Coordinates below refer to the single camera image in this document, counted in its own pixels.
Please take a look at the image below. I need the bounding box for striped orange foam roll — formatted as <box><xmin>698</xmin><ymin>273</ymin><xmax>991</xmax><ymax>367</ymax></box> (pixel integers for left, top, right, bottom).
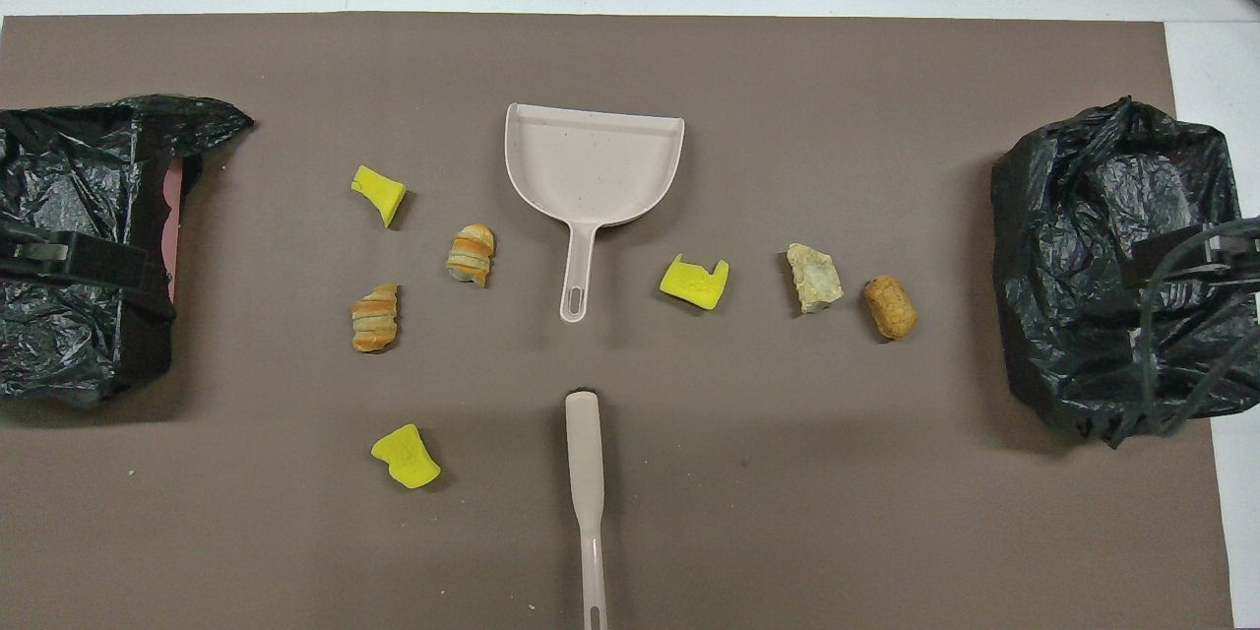
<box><xmin>445</xmin><ymin>222</ymin><xmax>497</xmax><ymax>288</ymax></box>
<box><xmin>350</xmin><ymin>283</ymin><xmax>401</xmax><ymax>353</ymax></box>

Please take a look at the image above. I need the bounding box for small yellow sponge piece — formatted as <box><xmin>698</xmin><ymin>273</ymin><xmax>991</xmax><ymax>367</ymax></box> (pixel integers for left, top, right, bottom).
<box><xmin>350</xmin><ymin>164</ymin><xmax>408</xmax><ymax>228</ymax></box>

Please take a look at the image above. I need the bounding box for brown cork-like cylinder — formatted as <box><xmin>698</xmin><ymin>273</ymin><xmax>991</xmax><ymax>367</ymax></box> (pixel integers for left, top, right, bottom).
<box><xmin>863</xmin><ymin>275</ymin><xmax>918</xmax><ymax>341</ymax></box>

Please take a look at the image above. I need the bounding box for yellow green-backed sponge piece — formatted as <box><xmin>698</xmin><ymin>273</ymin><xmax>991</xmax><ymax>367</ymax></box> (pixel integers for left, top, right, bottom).
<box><xmin>370</xmin><ymin>423</ymin><xmax>442</xmax><ymax>490</ymax></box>

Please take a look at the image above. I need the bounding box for beige stone-like foam chunk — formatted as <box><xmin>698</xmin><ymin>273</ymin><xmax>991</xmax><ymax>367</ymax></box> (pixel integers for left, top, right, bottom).
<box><xmin>786</xmin><ymin>243</ymin><xmax>845</xmax><ymax>315</ymax></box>

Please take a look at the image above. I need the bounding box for beige plastic dustpan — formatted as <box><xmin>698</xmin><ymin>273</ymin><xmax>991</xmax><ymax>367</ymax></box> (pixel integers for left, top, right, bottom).
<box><xmin>504</xmin><ymin>102</ymin><xmax>686</xmax><ymax>324</ymax></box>

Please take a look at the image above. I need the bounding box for beige brush with black bristles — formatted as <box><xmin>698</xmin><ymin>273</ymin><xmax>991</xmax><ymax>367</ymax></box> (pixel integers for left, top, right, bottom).
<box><xmin>564</xmin><ymin>388</ymin><xmax>609</xmax><ymax>630</ymax></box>

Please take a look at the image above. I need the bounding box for notched yellow sponge piece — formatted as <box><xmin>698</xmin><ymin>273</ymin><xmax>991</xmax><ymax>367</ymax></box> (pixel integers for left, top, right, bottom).
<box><xmin>659</xmin><ymin>253</ymin><xmax>730</xmax><ymax>311</ymax></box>

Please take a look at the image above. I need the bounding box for pink plastic bin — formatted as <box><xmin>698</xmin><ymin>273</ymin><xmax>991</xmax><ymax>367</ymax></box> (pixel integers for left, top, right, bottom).
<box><xmin>162</xmin><ymin>157</ymin><xmax>186</xmax><ymax>301</ymax></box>

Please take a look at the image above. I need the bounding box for black trash bag over pink bin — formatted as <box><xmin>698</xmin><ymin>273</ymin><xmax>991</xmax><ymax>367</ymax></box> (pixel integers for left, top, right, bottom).
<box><xmin>0</xmin><ymin>94</ymin><xmax>255</xmax><ymax>407</ymax></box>

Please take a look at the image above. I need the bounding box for black trash bag lined bin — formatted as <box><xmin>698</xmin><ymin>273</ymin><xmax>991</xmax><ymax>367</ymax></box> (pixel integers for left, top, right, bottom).
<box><xmin>990</xmin><ymin>96</ymin><xmax>1260</xmax><ymax>449</ymax></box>

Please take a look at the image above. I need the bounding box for brown paper table mat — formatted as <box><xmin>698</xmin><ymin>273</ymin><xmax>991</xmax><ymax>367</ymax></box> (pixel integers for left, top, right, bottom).
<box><xmin>0</xmin><ymin>12</ymin><xmax>1236</xmax><ymax>630</ymax></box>

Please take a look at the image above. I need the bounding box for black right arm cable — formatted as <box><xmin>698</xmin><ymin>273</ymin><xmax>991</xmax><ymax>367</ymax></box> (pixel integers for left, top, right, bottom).
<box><xmin>1137</xmin><ymin>217</ymin><xmax>1260</xmax><ymax>439</ymax></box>

